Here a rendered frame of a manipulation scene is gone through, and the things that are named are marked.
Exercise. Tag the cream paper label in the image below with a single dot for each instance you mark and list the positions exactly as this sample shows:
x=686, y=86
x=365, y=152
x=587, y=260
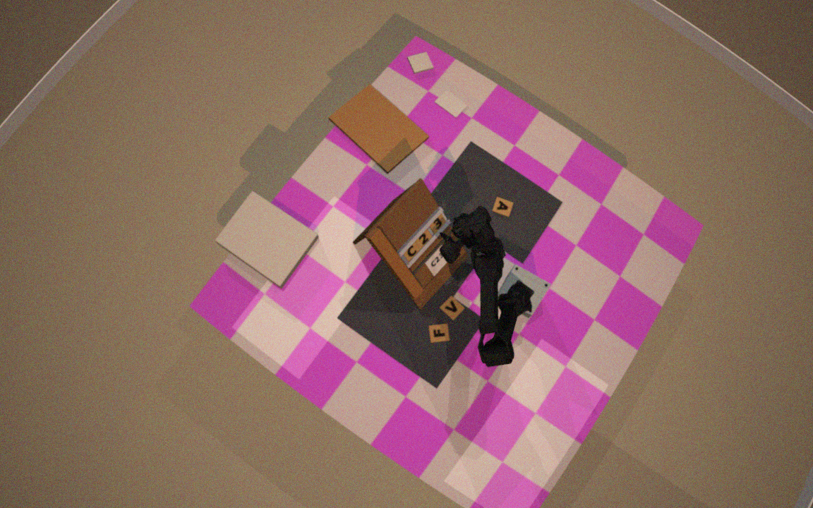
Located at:
x=436, y=262

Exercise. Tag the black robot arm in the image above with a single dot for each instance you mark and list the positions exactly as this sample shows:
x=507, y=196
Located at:
x=488, y=268

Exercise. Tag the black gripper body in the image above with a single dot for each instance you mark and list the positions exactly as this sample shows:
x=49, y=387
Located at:
x=450, y=250

